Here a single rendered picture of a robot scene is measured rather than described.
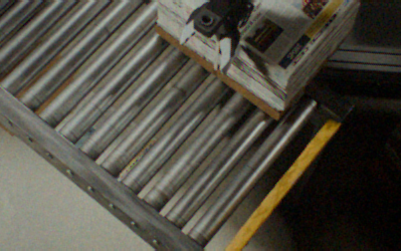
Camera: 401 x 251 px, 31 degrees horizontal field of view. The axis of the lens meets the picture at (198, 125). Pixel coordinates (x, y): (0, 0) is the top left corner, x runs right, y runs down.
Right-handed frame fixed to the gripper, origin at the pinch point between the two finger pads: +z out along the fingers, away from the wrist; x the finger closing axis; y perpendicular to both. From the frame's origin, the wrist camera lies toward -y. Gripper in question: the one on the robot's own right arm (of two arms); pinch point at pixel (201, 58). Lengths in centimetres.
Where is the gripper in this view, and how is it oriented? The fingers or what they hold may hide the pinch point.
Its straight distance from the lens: 153.3
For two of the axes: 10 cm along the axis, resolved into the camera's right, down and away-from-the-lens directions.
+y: 5.3, -4.2, 7.4
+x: -7.8, -5.8, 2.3
